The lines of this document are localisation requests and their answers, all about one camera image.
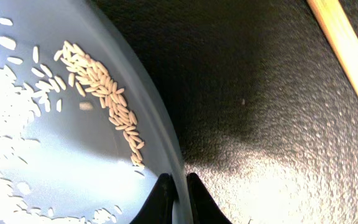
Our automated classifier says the round black tray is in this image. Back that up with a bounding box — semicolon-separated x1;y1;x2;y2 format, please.
97;1;358;223

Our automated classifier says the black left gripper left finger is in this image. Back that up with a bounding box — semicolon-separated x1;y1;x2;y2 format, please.
130;173;178;224

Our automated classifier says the dark blue plate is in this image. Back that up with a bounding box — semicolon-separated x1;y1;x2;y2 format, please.
0;1;193;223

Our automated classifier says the wooden chopstick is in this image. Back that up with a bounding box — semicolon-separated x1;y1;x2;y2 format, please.
307;0;358;97

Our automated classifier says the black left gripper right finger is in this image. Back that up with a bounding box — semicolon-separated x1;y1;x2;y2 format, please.
186;173;231;224

